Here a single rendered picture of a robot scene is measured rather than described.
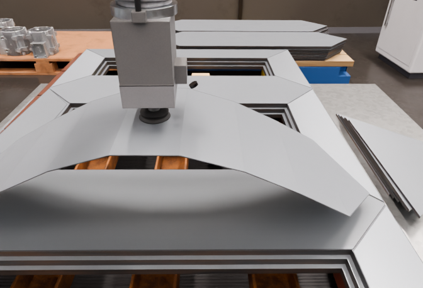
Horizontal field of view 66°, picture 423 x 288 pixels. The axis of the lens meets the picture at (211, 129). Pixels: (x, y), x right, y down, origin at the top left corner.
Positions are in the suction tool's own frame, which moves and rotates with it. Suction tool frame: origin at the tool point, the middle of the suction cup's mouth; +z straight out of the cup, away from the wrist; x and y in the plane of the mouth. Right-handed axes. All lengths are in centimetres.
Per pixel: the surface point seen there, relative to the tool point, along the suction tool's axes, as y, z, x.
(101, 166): 31.1, 32.8, 20.6
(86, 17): 388, 79, 133
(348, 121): 36, 22, -48
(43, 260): -9.2, 16.9, 16.3
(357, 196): -3.8, 11.1, -30.2
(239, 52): 74, 16, -21
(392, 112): 47, 25, -67
